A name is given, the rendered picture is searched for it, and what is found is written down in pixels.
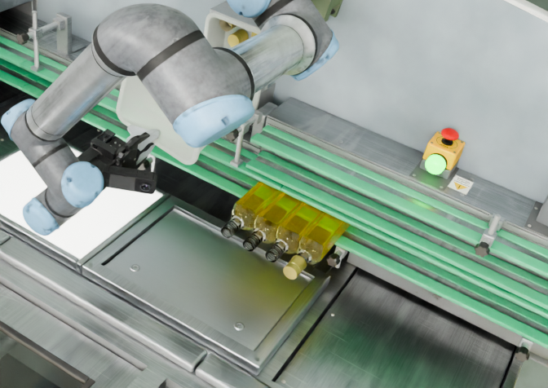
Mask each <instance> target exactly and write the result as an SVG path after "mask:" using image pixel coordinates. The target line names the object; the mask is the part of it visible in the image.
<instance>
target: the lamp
mask: <svg viewBox="0 0 548 388"><path fill-rule="evenodd" d="M425 166H426V169H427V170H428V172H430V173H431V174H440V173H442V172H443V170H444V169H445V168H446V166H447V160H446V158H445V157H444V156H443V155H442V154H439V153H432V154H431V155H430V156H429V157H428V158H427V160H426V163H425Z"/></svg>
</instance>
